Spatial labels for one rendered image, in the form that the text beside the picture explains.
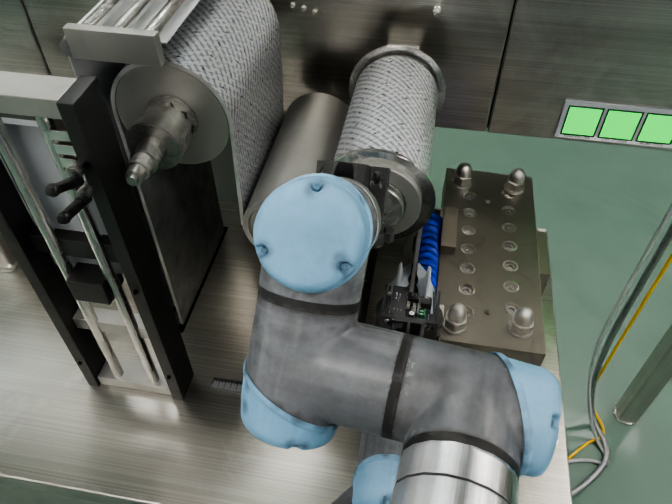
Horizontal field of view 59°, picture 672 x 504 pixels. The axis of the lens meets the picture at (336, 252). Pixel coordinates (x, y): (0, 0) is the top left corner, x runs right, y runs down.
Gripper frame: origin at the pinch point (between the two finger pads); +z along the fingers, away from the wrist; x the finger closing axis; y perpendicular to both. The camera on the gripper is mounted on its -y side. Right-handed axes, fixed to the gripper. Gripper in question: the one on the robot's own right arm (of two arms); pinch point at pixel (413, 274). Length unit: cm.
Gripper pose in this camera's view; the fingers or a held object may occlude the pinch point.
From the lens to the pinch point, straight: 87.2
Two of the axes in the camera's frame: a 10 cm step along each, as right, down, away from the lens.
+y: 0.0, -6.8, -7.3
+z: 1.8, -7.2, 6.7
